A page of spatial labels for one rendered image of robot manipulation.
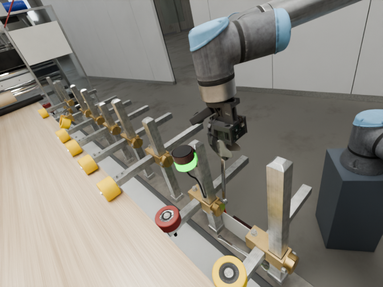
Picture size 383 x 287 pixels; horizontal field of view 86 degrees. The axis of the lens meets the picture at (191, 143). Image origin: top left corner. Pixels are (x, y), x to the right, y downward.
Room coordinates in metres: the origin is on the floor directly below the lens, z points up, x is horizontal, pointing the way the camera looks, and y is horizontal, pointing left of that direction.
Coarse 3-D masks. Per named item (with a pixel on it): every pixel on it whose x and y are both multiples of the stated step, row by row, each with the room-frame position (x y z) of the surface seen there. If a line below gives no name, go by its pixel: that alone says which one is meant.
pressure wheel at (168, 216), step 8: (168, 208) 0.46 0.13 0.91; (176, 208) 0.45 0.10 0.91; (160, 216) 0.44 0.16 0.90; (168, 216) 0.43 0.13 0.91; (176, 216) 0.42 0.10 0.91; (160, 224) 0.41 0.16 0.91; (168, 224) 0.40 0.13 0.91; (176, 224) 0.41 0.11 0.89; (168, 232) 0.40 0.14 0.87; (176, 232) 0.44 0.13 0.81
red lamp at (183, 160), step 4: (192, 148) 0.46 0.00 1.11; (172, 152) 0.47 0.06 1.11; (192, 152) 0.45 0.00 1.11; (172, 156) 0.45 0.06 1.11; (188, 156) 0.43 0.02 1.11; (192, 156) 0.44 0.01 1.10; (176, 160) 0.44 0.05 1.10; (180, 160) 0.43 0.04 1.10; (184, 160) 0.43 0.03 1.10; (188, 160) 0.43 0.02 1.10; (192, 160) 0.44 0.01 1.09; (180, 164) 0.43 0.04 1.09; (184, 164) 0.43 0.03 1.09
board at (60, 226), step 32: (0, 128) 1.89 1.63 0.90; (32, 128) 1.64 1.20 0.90; (0, 160) 1.20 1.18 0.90; (32, 160) 1.08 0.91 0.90; (64, 160) 0.98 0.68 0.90; (0, 192) 0.84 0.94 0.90; (32, 192) 0.76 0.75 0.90; (64, 192) 0.70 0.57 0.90; (96, 192) 0.65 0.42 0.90; (0, 224) 0.61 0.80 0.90; (32, 224) 0.56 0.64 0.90; (64, 224) 0.52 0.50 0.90; (96, 224) 0.48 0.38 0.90; (128, 224) 0.45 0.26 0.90; (0, 256) 0.46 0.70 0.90; (32, 256) 0.43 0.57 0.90; (64, 256) 0.40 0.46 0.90; (96, 256) 0.37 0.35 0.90; (128, 256) 0.34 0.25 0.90; (160, 256) 0.32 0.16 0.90
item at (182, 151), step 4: (176, 148) 0.48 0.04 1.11; (180, 148) 0.48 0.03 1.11; (184, 148) 0.47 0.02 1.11; (188, 148) 0.47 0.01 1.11; (176, 152) 0.46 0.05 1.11; (180, 152) 0.46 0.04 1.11; (184, 152) 0.45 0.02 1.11; (188, 152) 0.45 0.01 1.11; (176, 156) 0.44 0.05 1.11; (180, 156) 0.44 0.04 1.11; (184, 156) 0.44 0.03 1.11; (188, 172) 0.46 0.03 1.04; (192, 176) 0.46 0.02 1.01; (196, 180) 0.47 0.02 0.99; (200, 184) 0.47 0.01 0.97; (204, 196) 0.47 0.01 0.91
